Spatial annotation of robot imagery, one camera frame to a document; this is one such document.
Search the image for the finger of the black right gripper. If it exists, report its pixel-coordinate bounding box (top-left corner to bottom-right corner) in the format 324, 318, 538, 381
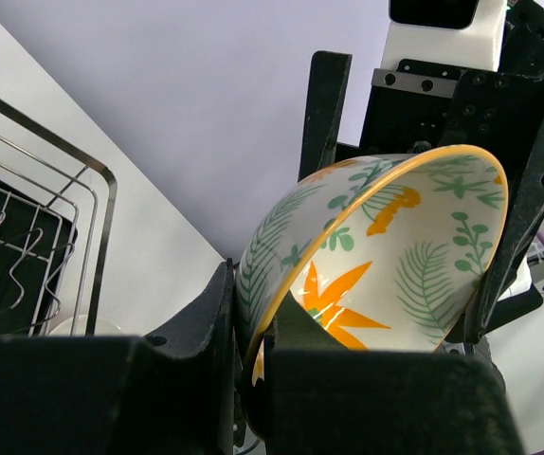
446, 70, 544, 343
299, 50, 353, 181

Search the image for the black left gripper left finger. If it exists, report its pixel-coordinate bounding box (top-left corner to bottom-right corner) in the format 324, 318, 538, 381
0, 261, 234, 454

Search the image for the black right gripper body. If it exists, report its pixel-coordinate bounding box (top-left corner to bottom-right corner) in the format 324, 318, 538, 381
335, 0, 544, 355

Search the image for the black drip tray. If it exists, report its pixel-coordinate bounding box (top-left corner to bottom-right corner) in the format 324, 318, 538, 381
0, 180, 77, 336

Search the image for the steel wire dish rack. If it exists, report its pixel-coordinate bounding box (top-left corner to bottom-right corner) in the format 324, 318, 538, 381
0, 99, 118, 337

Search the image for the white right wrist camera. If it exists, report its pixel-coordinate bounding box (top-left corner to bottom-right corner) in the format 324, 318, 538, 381
379, 1, 507, 71

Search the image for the orange bowl white inside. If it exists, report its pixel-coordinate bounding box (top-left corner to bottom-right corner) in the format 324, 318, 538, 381
48, 315, 123, 337

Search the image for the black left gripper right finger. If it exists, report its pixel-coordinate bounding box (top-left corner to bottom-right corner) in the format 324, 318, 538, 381
264, 297, 524, 454

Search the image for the floral leaf pattern bowl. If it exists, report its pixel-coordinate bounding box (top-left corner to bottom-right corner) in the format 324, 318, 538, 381
235, 145, 509, 384

